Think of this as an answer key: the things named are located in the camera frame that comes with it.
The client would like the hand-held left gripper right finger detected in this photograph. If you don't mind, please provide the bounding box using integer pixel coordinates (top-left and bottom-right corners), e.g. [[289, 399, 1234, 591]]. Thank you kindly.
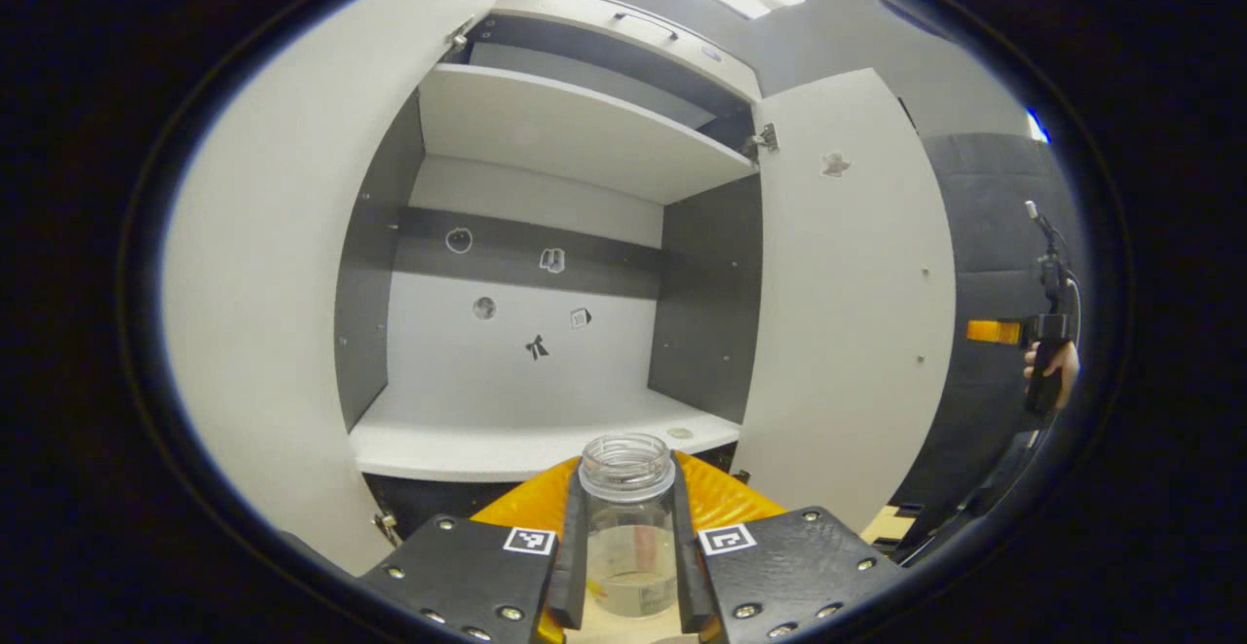
[[670, 449, 903, 644]]

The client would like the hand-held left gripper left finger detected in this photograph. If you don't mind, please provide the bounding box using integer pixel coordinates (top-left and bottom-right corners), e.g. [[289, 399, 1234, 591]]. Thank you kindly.
[[356, 456, 591, 644]]

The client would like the clear glass bottle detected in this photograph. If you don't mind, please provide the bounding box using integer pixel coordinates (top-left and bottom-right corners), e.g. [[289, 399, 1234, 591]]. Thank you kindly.
[[577, 433, 680, 621]]

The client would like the white cabinet shelf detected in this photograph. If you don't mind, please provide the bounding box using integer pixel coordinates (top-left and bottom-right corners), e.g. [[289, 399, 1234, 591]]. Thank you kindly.
[[418, 61, 760, 206]]

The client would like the metal drawer handle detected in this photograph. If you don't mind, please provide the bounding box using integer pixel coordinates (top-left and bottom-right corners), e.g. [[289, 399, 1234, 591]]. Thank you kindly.
[[613, 11, 681, 42]]

